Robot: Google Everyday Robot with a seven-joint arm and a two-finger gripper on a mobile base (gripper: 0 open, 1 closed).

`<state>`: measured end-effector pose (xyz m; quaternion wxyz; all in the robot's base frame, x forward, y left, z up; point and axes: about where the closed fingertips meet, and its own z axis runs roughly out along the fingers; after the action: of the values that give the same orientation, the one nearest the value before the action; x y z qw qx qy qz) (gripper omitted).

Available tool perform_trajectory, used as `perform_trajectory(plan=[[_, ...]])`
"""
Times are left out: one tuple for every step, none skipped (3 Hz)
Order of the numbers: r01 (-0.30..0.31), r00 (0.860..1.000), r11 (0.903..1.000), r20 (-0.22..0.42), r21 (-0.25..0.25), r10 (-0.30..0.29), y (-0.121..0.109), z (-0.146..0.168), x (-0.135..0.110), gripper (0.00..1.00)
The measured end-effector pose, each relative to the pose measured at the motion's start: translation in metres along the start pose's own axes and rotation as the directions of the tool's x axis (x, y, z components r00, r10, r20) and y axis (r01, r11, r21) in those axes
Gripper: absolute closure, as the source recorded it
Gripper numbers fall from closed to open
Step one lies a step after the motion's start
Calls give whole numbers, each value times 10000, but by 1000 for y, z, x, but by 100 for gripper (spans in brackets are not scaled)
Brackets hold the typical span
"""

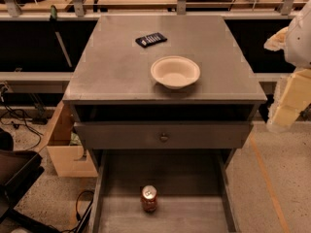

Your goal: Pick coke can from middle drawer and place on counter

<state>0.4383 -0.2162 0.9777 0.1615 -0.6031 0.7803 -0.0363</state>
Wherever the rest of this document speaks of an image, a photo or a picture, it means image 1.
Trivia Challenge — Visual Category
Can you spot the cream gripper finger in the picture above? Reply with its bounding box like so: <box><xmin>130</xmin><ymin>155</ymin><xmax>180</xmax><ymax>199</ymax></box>
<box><xmin>266</xmin><ymin>69</ymin><xmax>311</xmax><ymax>133</ymax></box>
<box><xmin>263</xmin><ymin>27</ymin><xmax>288</xmax><ymax>51</ymax></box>

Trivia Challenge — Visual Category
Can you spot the red coke can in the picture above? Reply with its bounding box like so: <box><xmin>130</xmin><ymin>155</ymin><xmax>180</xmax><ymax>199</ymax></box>
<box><xmin>141</xmin><ymin>185</ymin><xmax>157</xmax><ymax>213</ymax></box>

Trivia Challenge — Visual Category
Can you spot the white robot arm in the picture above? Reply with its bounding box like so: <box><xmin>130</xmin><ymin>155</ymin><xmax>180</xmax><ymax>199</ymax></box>
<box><xmin>263</xmin><ymin>1</ymin><xmax>311</xmax><ymax>133</ymax></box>

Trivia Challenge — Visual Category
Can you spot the grey metal drawer cabinet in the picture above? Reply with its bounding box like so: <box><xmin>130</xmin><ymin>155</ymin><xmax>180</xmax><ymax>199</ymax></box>
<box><xmin>63</xmin><ymin>15</ymin><xmax>266</xmax><ymax>233</ymax></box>

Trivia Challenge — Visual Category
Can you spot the open middle drawer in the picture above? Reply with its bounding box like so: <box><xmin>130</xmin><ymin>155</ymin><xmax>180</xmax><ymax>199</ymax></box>
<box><xmin>88</xmin><ymin>150</ymin><xmax>240</xmax><ymax>233</ymax></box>

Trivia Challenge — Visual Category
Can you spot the closed top drawer front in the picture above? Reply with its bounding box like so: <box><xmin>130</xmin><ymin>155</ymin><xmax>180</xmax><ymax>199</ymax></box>
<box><xmin>74</xmin><ymin>121</ymin><xmax>253</xmax><ymax>150</ymax></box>

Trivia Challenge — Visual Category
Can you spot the white paper bowl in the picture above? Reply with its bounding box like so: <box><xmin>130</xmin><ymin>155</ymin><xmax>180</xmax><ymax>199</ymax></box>
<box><xmin>151</xmin><ymin>56</ymin><xmax>200</xmax><ymax>89</ymax></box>

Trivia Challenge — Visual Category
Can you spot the cardboard box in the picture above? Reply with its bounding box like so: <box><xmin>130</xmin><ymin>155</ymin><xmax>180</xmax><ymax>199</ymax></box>
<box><xmin>38</xmin><ymin>102</ymin><xmax>97</xmax><ymax>178</ymax></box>

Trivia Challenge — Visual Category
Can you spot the green handled tool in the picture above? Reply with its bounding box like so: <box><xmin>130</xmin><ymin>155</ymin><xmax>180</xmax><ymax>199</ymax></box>
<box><xmin>50</xmin><ymin>5</ymin><xmax>73</xmax><ymax>68</ymax></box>

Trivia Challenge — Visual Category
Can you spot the black floor cable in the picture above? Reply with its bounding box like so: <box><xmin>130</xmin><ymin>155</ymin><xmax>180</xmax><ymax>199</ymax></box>
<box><xmin>48</xmin><ymin>189</ymin><xmax>95</xmax><ymax>233</ymax></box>

